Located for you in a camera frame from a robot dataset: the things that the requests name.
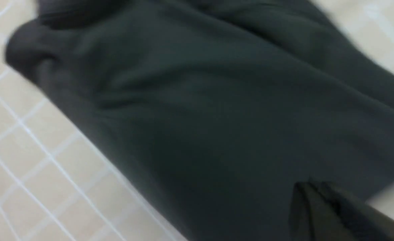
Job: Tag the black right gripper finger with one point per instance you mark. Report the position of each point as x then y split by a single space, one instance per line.
322 211

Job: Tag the dark gray long-sleeved shirt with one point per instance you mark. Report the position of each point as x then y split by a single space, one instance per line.
215 109

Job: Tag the beige checkered table mat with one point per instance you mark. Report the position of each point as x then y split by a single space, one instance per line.
55 185

